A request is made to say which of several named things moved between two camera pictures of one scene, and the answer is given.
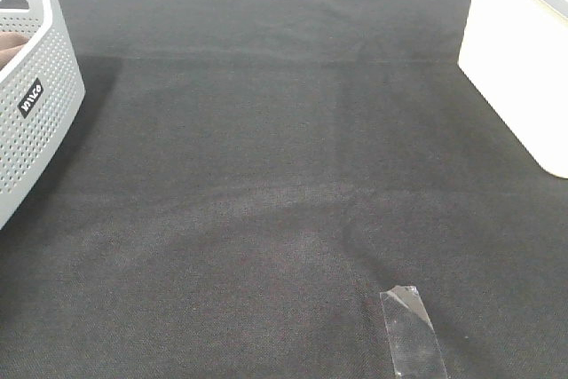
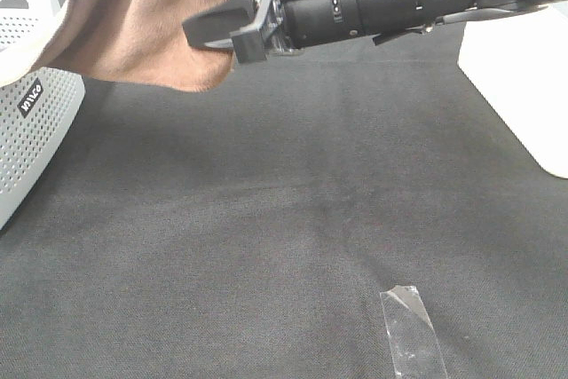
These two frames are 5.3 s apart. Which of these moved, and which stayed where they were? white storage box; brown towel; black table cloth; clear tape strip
Moved: brown towel
Stayed: clear tape strip; white storage box; black table cloth
